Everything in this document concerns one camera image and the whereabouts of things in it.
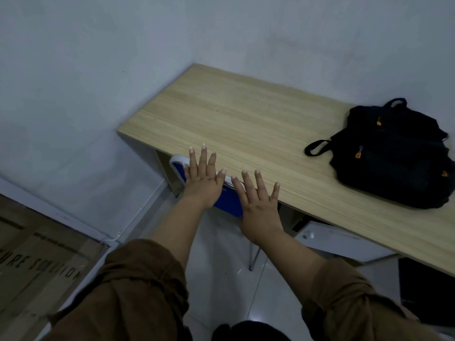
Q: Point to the brown cardboard box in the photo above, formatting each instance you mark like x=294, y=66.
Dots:
x=35, y=262

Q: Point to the brown shirt sleeve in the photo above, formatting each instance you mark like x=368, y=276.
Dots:
x=355, y=308
x=135, y=294

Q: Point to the person's left little finger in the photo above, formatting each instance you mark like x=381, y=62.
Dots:
x=186, y=172

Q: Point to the brown left shirt sleeve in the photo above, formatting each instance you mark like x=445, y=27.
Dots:
x=135, y=294

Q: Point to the person's left hand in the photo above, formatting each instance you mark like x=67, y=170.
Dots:
x=202, y=186

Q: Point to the person's left thumb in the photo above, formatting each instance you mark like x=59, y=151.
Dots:
x=221, y=179

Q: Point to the blue chair with white frame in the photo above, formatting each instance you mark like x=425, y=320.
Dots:
x=227, y=202

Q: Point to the person's right middle finger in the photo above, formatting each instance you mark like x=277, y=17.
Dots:
x=249, y=186

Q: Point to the white drawer cabinet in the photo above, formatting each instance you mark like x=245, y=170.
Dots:
x=337, y=241

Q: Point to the person's right forearm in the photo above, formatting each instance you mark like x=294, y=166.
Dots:
x=291, y=259

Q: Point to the person's right hand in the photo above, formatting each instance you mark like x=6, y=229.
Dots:
x=261, y=216

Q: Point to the brown right shirt sleeve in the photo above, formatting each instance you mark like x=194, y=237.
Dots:
x=355, y=308

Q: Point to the person's left middle finger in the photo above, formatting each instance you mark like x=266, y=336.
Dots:
x=203, y=159

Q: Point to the person's left forearm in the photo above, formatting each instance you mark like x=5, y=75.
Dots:
x=177, y=230

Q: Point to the person's right little finger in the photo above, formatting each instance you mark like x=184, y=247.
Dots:
x=274, y=193

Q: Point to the black backpack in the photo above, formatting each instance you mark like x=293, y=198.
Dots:
x=391, y=156

